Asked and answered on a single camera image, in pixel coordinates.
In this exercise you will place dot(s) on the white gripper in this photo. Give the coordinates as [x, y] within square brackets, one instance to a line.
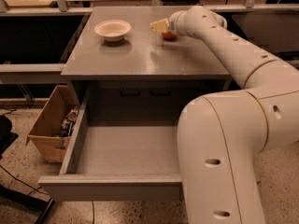
[173, 24]

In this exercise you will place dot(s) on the red apple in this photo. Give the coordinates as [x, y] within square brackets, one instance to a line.
[168, 36]

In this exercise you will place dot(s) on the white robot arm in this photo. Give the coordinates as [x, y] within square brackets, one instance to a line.
[219, 133]

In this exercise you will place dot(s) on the grey drawer cabinet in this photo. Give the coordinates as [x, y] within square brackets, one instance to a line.
[143, 58]

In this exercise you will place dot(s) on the open grey top drawer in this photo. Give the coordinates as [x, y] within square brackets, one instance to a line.
[123, 148]

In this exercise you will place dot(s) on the white paper bowl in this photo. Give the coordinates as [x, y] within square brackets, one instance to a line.
[113, 30]

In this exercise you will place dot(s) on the cardboard box with clutter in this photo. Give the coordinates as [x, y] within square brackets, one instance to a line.
[47, 132]

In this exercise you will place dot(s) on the black chair base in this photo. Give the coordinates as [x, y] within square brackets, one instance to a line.
[19, 172]

